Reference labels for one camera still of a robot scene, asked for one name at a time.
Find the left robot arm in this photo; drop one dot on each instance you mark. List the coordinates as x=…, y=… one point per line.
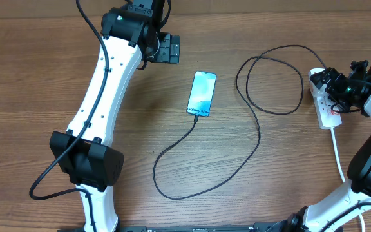
x=130, y=37

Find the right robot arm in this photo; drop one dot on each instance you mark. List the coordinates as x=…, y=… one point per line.
x=353, y=197

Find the Samsung Galaxy smartphone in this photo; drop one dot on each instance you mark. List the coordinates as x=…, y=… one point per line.
x=201, y=94

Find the white power strip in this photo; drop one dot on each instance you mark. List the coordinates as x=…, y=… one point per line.
x=327, y=118

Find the cardboard back panel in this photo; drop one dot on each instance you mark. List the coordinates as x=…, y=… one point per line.
x=67, y=8

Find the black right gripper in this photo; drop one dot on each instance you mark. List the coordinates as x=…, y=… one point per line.
x=335, y=82

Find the white charger adapter plug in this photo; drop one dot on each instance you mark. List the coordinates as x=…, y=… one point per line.
x=318, y=92

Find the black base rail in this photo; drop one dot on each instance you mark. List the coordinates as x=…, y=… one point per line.
x=256, y=227

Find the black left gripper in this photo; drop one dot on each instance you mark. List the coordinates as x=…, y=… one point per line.
x=169, y=52

